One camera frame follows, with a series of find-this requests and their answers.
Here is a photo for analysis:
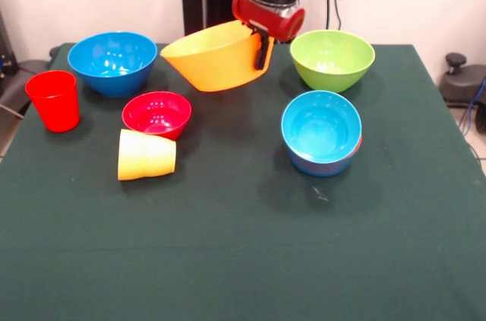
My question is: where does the red cup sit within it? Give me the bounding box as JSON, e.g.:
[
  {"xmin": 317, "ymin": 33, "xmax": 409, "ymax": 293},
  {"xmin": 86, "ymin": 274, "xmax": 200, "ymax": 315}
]
[{"xmin": 24, "ymin": 70, "xmax": 81, "ymax": 133}]

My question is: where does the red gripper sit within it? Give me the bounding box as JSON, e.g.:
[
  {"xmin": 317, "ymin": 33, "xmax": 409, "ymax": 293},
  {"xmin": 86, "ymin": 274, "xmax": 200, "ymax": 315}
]
[{"xmin": 232, "ymin": 0, "xmax": 306, "ymax": 71}]

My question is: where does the yellow cup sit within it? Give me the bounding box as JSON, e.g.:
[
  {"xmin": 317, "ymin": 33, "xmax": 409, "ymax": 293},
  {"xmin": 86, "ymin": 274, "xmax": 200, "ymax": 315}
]
[{"xmin": 117, "ymin": 128, "xmax": 150, "ymax": 181}]

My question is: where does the dark green tablecloth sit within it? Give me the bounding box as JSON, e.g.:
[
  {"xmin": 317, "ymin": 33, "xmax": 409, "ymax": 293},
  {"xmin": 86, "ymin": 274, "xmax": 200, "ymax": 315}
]
[{"xmin": 0, "ymin": 42, "xmax": 486, "ymax": 321}]

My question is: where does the small light blue bowl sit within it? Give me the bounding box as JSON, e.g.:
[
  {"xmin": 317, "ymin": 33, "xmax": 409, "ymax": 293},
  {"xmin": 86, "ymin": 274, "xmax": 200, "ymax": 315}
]
[{"xmin": 280, "ymin": 90, "xmax": 363, "ymax": 165}]

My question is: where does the large green bowl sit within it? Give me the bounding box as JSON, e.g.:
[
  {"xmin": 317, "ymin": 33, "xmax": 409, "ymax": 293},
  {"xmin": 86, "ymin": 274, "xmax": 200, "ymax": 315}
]
[{"xmin": 289, "ymin": 29, "xmax": 377, "ymax": 94}]

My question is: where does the orange-yellow cup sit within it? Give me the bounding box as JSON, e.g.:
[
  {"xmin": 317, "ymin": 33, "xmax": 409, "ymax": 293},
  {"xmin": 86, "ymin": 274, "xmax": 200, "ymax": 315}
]
[{"xmin": 146, "ymin": 134, "xmax": 177, "ymax": 178}]

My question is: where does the large blue bowl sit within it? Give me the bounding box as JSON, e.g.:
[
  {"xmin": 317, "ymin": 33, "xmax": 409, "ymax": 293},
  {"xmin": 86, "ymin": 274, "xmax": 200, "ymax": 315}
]
[{"xmin": 67, "ymin": 30, "xmax": 159, "ymax": 96}]

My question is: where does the small magenta bowl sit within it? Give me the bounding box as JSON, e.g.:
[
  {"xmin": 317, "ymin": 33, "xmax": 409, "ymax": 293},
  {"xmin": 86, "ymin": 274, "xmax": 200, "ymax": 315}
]
[{"xmin": 121, "ymin": 90, "xmax": 193, "ymax": 142}]

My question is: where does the large orange-yellow bowl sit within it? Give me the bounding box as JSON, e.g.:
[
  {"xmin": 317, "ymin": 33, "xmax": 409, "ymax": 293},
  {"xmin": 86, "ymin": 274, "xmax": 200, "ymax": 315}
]
[{"xmin": 159, "ymin": 20, "xmax": 276, "ymax": 93}]

